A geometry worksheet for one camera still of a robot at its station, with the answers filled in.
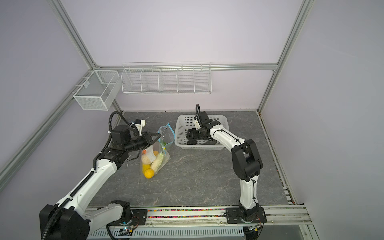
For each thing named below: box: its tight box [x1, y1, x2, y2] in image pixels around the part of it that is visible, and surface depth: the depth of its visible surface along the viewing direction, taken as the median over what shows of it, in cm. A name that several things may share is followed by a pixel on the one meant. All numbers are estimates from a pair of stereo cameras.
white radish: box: [150, 153, 164, 173], surface depth 89 cm
